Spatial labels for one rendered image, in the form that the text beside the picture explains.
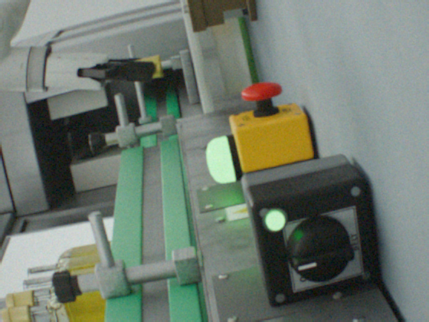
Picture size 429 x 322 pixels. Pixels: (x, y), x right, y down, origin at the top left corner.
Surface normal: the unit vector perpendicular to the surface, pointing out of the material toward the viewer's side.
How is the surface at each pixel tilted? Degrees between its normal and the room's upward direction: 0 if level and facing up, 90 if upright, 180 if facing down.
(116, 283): 90
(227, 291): 90
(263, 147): 90
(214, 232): 90
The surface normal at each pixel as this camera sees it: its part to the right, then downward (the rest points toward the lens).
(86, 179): 0.06, 0.22
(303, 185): -0.20, -0.95
